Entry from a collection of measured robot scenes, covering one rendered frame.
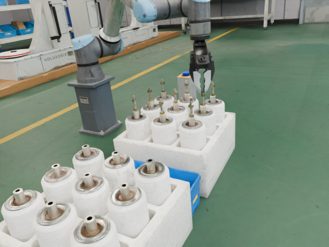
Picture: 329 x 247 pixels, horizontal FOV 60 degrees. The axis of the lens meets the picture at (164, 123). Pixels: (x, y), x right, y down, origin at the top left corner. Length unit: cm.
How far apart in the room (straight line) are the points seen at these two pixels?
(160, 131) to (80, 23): 296
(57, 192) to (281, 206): 72
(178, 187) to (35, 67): 251
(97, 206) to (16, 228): 19
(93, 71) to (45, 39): 192
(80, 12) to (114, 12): 237
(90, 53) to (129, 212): 103
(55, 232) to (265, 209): 67
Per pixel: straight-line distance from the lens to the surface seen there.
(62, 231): 70
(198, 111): 112
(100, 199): 76
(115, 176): 82
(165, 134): 104
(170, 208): 76
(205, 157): 97
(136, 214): 69
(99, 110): 157
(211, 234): 95
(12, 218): 79
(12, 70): 305
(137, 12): 101
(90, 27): 377
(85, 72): 155
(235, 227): 97
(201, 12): 101
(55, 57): 328
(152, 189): 76
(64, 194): 84
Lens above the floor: 68
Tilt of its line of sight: 24 degrees down
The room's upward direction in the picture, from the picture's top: 6 degrees counter-clockwise
